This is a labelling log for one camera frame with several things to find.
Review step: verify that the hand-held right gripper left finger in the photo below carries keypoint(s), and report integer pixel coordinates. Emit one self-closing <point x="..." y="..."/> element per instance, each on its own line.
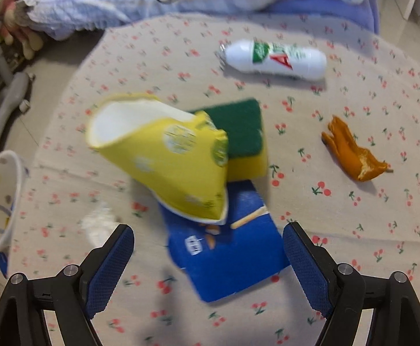
<point x="108" y="270"/>

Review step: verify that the orange peel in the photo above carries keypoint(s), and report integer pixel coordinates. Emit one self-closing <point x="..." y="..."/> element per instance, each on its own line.
<point x="350" y="155"/>

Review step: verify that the yellow paper cup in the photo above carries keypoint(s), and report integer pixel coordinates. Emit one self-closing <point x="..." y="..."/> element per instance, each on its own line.
<point x="173" y="165"/>

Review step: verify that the white bottle red green label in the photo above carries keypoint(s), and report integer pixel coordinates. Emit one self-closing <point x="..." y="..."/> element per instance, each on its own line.
<point x="242" y="56"/>

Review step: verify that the cherry print tablecloth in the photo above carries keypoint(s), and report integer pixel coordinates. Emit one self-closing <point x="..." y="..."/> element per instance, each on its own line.
<point x="339" y="223"/>

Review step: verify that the white paper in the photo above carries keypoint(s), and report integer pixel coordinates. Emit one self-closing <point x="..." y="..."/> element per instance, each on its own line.
<point x="98" y="223"/>

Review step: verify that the purple checked duvet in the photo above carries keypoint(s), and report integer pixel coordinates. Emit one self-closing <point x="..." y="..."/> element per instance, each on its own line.
<point x="123" y="0"/>

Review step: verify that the blue snack packet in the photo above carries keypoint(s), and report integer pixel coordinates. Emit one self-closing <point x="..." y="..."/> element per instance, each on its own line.
<point x="238" y="259"/>

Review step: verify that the grey wheeled chair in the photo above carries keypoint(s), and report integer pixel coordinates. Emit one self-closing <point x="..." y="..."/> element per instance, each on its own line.
<point x="4" y="111"/>

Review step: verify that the yellow green sponge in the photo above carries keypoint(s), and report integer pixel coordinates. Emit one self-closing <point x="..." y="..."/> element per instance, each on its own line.
<point x="242" y="129"/>

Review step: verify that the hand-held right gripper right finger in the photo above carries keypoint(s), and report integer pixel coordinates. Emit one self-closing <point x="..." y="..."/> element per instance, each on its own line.
<point x="307" y="270"/>

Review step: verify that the purple bed sheet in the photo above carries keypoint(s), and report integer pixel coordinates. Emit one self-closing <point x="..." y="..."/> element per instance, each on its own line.
<point x="321" y="10"/>

